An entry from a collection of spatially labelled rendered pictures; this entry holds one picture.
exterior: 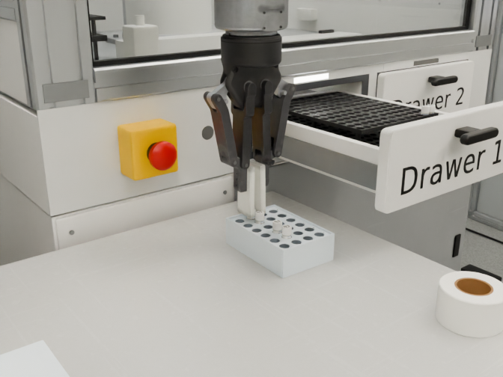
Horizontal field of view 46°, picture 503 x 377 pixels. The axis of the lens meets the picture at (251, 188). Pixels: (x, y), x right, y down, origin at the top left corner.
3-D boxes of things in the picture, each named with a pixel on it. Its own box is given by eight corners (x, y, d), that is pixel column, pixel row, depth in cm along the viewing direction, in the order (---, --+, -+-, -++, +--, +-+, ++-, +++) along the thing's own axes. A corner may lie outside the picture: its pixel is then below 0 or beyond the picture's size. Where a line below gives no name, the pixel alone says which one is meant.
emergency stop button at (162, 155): (180, 168, 82) (178, 141, 80) (154, 174, 79) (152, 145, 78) (168, 163, 84) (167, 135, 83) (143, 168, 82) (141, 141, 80)
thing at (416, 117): (438, 117, 94) (438, 113, 94) (361, 134, 84) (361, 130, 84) (428, 114, 95) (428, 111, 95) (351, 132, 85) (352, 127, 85)
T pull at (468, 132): (498, 137, 81) (500, 127, 80) (466, 146, 77) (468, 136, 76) (474, 132, 83) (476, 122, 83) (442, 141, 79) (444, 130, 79)
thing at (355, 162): (493, 161, 92) (498, 123, 90) (382, 197, 78) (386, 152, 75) (315, 114, 122) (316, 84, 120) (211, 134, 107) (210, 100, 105)
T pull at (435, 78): (458, 82, 120) (459, 75, 119) (435, 87, 115) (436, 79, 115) (442, 80, 122) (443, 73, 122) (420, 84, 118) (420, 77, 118)
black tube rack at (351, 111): (434, 152, 96) (438, 112, 94) (358, 173, 86) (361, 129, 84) (335, 125, 112) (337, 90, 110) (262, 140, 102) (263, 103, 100)
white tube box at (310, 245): (333, 259, 77) (334, 233, 75) (282, 278, 72) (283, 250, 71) (274, 228, 86) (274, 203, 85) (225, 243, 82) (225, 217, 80)
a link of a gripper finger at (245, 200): (255, 167, 77) (250, 167, 77) (254, 217, 79) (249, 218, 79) (242, 161, 79) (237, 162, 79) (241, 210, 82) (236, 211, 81)
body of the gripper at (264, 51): (240, 37, 67) (240, 117, 71) (297, 32, 72) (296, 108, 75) (205, 31, 73) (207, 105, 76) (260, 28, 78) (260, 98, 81)
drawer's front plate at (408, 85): (468, 111, 131) (474, 60, 127) (380, 132, 115) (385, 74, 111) (461, 109, 132) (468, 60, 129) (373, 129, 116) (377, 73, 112)
